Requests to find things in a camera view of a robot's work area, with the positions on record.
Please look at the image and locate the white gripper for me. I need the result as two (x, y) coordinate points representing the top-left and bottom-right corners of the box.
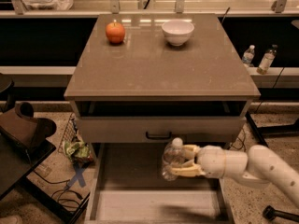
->
(171, 145), (225, 178)

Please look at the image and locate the clear plastic water bottle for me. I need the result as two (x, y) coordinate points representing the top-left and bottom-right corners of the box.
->
(162, 137), (185, 181)

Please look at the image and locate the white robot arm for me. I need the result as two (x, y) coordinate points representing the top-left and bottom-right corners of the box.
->
(170, 145), (299, 207)

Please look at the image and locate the closed top drawer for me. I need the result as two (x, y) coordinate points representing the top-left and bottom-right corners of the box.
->
(76, 117), (246, 143)

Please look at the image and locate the open middle drawer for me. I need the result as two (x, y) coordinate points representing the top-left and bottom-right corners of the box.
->
(84, 143), (235, 224)

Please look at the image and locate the grey drawer cabinet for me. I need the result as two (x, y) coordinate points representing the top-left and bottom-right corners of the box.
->
(64, 12), (262, 224)

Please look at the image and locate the small water bottle on shelf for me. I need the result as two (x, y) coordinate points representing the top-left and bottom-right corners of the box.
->
(242, 45), (255, 67)

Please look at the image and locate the small juice bottle on shelf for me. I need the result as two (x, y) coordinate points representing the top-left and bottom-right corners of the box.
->
(257, 44), (278, 75)

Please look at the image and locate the black caster foot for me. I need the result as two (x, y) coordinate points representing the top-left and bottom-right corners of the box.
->
(263, 205), (299, 222)

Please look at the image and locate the black stand leg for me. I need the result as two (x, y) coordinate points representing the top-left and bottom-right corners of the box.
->
(246, 112), (299, 147)

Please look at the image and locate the green snack bag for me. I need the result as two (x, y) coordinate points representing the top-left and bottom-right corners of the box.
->
(63, 141), (93, 163)

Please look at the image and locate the white ceramic bowl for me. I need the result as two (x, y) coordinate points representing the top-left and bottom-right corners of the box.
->
(162, 20), (194, 46)

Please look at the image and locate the orange apple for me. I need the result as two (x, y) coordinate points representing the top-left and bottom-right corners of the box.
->
(106, 21), (125, 44)

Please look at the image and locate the black cable right of cabinet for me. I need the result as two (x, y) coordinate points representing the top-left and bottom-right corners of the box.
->
(228, 128), (247, 151)

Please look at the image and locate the wire basket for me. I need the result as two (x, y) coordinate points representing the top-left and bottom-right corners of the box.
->
(58, 113), (78, 153)

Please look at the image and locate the black floor cable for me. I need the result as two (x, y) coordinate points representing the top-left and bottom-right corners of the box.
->
(33, 168), (85, 212)

